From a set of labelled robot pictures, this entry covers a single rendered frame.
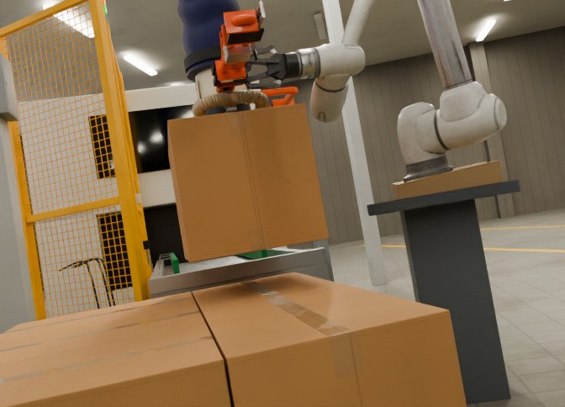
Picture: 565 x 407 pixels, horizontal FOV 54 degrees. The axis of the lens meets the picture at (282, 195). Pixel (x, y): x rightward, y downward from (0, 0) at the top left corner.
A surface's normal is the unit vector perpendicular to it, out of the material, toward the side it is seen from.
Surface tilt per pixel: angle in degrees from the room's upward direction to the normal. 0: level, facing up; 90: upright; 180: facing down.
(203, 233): 89
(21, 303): 90
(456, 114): 98
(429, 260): 90
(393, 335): 90
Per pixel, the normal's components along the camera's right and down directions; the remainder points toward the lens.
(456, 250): -0.14, -0.02
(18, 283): 0.21, -0.08
